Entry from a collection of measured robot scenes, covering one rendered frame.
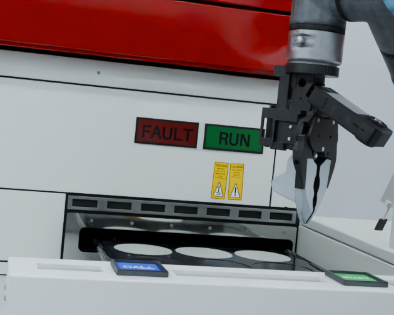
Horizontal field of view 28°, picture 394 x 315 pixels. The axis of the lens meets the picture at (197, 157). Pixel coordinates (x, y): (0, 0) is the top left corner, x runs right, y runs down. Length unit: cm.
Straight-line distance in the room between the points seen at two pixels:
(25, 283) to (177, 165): 69
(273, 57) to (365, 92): 179
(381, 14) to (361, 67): 221
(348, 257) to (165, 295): 55
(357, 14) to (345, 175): 221
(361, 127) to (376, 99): 224
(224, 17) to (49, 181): 43
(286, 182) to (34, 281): 40
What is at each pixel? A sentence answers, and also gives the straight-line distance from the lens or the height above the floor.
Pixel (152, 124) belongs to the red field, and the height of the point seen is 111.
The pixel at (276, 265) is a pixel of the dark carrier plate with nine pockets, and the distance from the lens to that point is 134.
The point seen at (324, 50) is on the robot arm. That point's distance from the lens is 104.
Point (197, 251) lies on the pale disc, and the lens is 139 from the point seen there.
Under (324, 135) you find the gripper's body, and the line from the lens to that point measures 106.
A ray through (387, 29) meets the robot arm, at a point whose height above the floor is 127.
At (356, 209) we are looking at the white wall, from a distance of 324.
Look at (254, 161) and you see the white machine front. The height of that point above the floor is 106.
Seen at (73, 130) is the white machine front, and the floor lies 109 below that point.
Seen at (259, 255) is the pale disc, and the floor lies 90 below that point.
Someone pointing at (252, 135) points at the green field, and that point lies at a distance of 149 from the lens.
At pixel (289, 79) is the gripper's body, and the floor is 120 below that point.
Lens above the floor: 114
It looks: 3 degrees down
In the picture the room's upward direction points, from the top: 6 degrees clockwise
